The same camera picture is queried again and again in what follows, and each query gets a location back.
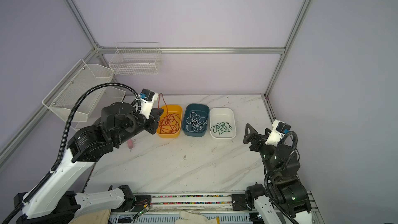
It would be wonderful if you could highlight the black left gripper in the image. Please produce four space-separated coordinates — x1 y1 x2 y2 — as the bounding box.
114 108 163 146

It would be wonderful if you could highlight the green cable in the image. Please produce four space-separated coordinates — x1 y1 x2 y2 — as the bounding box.
210 121 233 136

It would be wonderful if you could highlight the white cable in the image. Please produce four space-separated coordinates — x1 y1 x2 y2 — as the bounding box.
186 110 208 133

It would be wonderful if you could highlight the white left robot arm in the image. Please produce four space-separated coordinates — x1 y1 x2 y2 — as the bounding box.
4 83 163 224

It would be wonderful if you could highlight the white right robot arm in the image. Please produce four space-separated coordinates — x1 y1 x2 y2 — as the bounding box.
243 120 313 224

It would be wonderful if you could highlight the yellow plastic bin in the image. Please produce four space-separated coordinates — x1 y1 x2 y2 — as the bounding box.
157 105 182 139

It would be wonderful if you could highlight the white plastic bin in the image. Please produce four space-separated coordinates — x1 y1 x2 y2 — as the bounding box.
209 107 237 140

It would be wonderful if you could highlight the teal plastic bin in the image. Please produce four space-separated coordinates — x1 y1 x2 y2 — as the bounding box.
182 103 210 138

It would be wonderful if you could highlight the white work glove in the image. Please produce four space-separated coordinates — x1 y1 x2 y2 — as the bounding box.
175 211 220 224

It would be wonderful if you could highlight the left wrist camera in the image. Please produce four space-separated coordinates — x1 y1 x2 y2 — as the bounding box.
140 89 159 119

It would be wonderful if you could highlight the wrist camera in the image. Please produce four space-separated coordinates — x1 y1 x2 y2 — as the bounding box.
265 120 291 146
140 89 159 119

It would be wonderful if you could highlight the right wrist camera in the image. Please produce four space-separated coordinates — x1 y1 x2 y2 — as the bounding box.
265 120 291 146

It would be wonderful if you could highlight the purple pink-handled spatula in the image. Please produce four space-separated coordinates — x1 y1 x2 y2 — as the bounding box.
127 140 134 150

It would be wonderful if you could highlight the white wire wall basket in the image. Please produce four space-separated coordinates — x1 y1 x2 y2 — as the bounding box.
108 42 163 76

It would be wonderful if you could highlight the white mesh wall shelf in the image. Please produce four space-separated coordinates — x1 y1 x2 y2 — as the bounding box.
42 60 125 131

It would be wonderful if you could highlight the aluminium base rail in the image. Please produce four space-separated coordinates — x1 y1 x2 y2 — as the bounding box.
62 192 321 224

